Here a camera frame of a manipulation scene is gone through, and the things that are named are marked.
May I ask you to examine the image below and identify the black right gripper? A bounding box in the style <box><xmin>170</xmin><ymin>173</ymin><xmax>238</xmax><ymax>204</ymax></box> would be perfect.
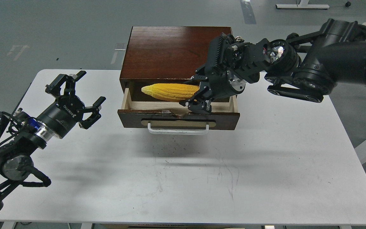
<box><xmin>179</xmin><ymin>32</ymin><xmax>261</xmax><ymax>114</ymax></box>

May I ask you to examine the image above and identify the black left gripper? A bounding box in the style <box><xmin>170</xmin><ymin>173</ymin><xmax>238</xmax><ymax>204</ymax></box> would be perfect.
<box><xmin>37</xmin><ymin>71</ymin><xmax>106</xmax><ymax>139</ymax></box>

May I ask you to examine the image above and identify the yellow corn cob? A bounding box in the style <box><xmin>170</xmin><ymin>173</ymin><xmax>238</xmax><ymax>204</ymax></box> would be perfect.
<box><xmin>141</xmin><ymin>84</ymin><xmax>199</xmax><ymax>102</ymax></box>

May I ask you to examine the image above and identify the wooden drawer with white handle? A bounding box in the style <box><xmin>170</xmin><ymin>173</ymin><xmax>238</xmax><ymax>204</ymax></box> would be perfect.
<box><xmin>118</xmin><ymin>88</ymin><xmax>240</xmax><ymax>130</ymax></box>

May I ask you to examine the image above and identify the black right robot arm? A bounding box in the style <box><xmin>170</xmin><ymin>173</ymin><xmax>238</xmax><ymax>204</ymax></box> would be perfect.
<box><xmin>179</xmin><ymin>19</ymin><xmax>366</xmax><ymax>114</ymax></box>

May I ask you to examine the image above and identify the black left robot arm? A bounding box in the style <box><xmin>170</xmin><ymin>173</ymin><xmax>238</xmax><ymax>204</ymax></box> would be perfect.
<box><xmin>0</xmin><ymin>71</ymin><xmax>106</xmax><ymax>210</ymax></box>

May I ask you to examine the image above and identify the dark wooden cabinet box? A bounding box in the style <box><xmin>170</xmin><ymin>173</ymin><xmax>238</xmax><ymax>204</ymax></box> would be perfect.
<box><xmin>119</xmin><ymin>26</ymin><xmax>232</xmax><ymax>91</ymax></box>

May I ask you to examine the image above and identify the white table base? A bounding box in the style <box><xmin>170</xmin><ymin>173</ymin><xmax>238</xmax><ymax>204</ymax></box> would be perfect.
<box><xmin>275</xmin><ymin>0</ymin><xmax>330</xmax><ymax>10</ymax></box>

